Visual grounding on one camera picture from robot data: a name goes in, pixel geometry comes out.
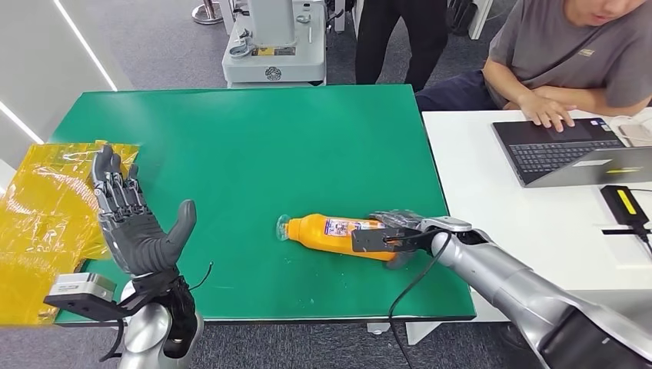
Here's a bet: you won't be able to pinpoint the white panel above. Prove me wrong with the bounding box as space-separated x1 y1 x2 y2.
468 0 495 41

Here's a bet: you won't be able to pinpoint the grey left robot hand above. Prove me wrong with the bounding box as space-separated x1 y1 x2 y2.
90 145 198 278

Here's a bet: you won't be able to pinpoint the thin black wire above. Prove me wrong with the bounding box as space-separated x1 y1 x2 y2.
188 262 215 292

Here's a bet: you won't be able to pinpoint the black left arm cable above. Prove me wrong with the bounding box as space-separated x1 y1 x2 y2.
99 317 126 363

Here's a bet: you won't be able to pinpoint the black bags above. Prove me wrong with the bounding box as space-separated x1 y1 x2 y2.
447 0 480 35

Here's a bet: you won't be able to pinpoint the orange plastic bottle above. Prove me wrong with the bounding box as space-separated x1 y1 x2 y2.
275 213 408 262

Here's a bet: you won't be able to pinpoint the seated person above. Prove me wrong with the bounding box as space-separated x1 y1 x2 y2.
414 0 652 126

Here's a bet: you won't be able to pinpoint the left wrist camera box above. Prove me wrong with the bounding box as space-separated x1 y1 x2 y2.
43 272 118 322

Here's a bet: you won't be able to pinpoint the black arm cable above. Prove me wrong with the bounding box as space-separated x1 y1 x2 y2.
388 229 454 369
99 317 126 363

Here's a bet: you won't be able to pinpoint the grey machine base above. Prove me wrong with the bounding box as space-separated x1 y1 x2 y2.
221 0 328 88

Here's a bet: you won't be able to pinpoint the metal stanchion base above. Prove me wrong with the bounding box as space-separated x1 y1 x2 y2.
191 0 225 25

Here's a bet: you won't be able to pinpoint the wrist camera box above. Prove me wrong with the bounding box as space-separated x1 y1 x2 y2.
350 228 434 254
43 272 118 322

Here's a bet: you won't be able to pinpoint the yellow film-wrapped cardboard box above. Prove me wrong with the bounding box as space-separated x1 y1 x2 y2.
0 141 140 327

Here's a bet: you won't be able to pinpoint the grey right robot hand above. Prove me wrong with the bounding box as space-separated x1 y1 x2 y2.
369 209 434 270

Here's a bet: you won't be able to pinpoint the person's hand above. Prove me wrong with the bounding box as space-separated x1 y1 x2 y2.
517 91 579 132

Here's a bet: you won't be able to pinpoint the pale phone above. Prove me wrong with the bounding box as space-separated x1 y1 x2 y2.
616 121 652 148

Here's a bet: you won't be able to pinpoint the standing person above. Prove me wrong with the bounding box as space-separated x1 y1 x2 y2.
354 0 449 93

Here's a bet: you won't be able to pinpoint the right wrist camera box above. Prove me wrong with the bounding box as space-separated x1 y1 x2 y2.
350 228 434 254

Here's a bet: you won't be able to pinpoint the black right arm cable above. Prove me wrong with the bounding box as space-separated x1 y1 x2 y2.
388 229 454 369

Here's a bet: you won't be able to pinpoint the dark grey laptop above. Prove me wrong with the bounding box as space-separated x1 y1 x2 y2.
491 118 652 189

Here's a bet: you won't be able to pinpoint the black power adapter yellow label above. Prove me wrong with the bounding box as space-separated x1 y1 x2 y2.
600 185 652 241

